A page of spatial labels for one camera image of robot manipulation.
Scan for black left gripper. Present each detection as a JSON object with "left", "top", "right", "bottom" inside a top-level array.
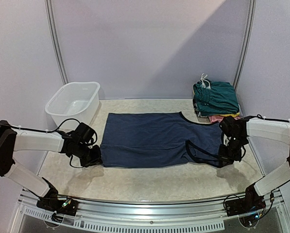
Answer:
[{"left": 75, "top": 143, "right": 102, "bottom": 167}]

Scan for navy blue garment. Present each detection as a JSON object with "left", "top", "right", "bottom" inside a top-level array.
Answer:
[{"left": 100, "top": 112, "right": 227, "bottom": 168}]

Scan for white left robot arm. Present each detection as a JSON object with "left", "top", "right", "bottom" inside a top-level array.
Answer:
[{"left": 0, "top": 120, "right": 102, "bottom": 211}]

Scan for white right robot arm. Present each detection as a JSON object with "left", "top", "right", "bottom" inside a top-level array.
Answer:
[{"left": 219, "top": 116, "right": 290, "bottom": 212}]

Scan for white plastic laundry basket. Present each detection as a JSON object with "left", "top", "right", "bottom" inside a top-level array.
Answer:
[{"left": 45, "top": 82, "right": 100, "bottom": 130}]

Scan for pink folded garment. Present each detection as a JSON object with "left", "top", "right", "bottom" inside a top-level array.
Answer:
[{"left": 208, "top": 115, "right": 240, "bottom": 123}]

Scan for yellow folded shorts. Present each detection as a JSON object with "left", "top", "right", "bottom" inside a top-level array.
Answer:
[{"left": 222, "top": 112, "right": 240, "bottom": 117}]

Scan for black white patterned garment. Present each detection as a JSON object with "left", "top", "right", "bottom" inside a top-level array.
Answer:
[{"left": 193, "top": 102, "right": 203, "bottom": 117}]

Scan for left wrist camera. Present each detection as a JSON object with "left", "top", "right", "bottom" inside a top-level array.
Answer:
[{"left": 74, "top": 122, "right": 98, "bottom": 146}]

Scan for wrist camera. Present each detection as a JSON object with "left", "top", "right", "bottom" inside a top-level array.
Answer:
[
  {"left": 74, "top": 122, "right": 98, "bottom": 146},
  {"left": 219, "top": 116, "right": 240, "bottom": 137}
]

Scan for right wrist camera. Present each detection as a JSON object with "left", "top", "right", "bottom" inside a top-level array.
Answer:
[{"left": 219, "top": 116, "right": 240, "bottom": 137}]

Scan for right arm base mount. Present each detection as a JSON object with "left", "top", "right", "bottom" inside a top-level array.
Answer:
[{"left": 223, "top": 184, "right": 275, "bottom": 227}]

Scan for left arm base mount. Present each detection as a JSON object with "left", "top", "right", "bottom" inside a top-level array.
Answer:
[{"left": 36, "top": 178, "right": 79, "bottom": 223}]

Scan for aluminium front rail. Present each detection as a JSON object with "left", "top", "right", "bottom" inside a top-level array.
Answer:
[{"left": 11, "top": 190, "right": 290, "bottom": 233}]

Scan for right aluminium frame post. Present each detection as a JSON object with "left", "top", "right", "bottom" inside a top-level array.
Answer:
[{"left": 233, "top": 0, "right": 256, "bottom": 92}]

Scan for aluminium frame post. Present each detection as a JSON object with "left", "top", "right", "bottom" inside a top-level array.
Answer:
[
  {"left": 233, "top": 0, "right": 256, "bottom": 92},
  {"left": 45, "top": 0, "right": 69, "bottom": 84}
]

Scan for left aluminium frame post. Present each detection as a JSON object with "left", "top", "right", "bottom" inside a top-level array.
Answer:
[{"left": 45, "top": 0, "right": 69, "bottom": 84}]

